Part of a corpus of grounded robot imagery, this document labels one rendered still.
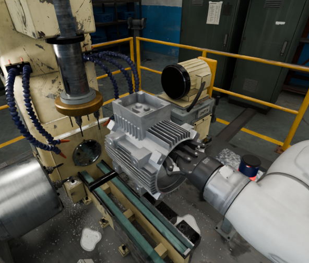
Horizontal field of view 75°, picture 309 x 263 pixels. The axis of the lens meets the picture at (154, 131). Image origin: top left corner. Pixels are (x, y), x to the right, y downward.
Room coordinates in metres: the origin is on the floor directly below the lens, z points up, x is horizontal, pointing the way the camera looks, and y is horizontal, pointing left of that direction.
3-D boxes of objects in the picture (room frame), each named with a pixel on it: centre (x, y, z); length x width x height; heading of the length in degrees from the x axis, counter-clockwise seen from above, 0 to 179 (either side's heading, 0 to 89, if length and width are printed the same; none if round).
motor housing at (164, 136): (0.44, 0.01, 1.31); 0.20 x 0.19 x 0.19; 42
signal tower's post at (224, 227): (0.49, -0.32, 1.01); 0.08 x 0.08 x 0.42; 42
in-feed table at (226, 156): (0.74, -0.40, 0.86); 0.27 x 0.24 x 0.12; 132
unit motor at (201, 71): (1.09, -0.23, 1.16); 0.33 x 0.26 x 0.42; 132
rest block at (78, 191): (0.67, 0.40, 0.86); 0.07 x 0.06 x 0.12; 132
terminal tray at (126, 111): (0.47, 0.03, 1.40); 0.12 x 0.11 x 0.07; 42
